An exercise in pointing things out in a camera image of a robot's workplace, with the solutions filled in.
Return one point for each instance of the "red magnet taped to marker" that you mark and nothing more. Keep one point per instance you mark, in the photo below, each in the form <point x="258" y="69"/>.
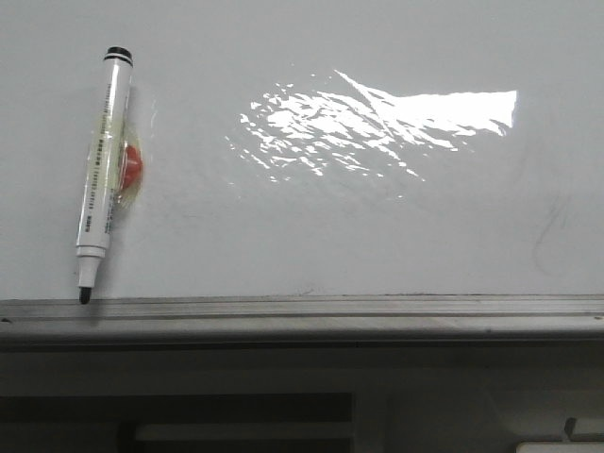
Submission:
<point x="133" y="167"/>

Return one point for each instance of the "white whiteboard marker black tip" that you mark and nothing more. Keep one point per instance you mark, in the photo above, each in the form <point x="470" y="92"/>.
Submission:
<point x="103" y="170"/>

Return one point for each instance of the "white whiteboard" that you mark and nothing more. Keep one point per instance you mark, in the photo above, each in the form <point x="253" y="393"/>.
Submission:
<point x="312" y="147"/>

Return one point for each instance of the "aluminium whiteboard frame rail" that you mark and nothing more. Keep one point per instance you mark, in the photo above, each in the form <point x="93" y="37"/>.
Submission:
<point x="306" y="319"/>

